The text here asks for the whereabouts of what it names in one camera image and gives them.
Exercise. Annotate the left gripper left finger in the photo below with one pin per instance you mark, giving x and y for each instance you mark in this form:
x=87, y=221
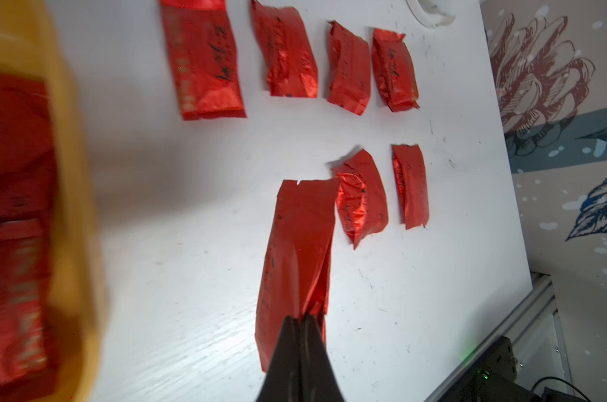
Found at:
x=286, y=379

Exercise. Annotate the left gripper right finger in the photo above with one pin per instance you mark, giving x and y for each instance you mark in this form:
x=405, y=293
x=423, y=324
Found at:
x=319, y=382

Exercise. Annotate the red tea bag seven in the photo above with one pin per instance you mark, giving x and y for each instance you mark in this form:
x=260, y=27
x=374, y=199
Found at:
x=296, y=271

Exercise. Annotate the red tea bag six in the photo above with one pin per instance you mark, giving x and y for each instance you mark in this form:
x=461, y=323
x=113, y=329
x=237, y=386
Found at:
x=361, y=200

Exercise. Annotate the red tea bag five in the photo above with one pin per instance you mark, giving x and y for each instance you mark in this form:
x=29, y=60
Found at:
x=411, y=182

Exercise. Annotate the red tea bag two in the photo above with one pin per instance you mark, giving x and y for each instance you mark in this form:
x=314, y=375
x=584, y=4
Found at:
x=349, y=57

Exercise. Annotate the red tea bag one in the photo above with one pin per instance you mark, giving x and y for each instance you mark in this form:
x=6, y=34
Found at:
x=394, y=71

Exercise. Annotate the red tea bag three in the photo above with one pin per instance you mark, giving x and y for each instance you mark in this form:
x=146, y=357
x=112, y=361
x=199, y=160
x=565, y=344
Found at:
x=289, y=58

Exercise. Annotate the red tea bag four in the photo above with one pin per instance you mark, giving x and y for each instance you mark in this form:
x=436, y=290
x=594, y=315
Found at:
x=202, y=53

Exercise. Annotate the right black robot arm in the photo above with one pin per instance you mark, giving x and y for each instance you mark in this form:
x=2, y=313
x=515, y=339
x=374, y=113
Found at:
x=492, y=377

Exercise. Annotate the red tea bags in box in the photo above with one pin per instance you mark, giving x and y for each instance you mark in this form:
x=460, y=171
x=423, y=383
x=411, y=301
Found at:
x=28, y=186

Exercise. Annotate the yellow plastic storage box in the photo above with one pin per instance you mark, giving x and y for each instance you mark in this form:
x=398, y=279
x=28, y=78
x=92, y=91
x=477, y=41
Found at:
x=29, y=47

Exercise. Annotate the white utensil holder cup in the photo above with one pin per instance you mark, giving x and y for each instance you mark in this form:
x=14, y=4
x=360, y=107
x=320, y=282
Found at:
x=433, y=13

